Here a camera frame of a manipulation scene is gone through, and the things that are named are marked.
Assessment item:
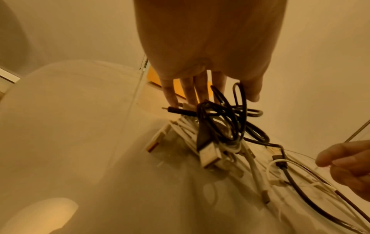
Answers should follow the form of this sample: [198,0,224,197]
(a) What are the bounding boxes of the person's right hand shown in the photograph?
[314,139,370,202]

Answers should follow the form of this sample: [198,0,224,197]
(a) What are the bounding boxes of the person's left hand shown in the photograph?
[132,0,288,108]

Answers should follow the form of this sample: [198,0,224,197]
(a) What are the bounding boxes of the long black cable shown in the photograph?
[242,137,370,234]

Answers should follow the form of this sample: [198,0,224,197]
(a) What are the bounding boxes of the yellow box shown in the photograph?
[145,65,214,100]

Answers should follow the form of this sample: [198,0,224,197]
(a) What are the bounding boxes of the thick black cable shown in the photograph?
[196,82,271,168]

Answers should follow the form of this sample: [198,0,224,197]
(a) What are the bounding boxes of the metal blind track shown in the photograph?
[138,54,150,71]
[343,120,370,143]

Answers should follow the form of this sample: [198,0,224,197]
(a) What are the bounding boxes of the white marble table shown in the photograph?
[0,60,370,234]

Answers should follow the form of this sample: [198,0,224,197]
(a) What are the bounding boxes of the metal bottom rail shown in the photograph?
[0,66,21,93]

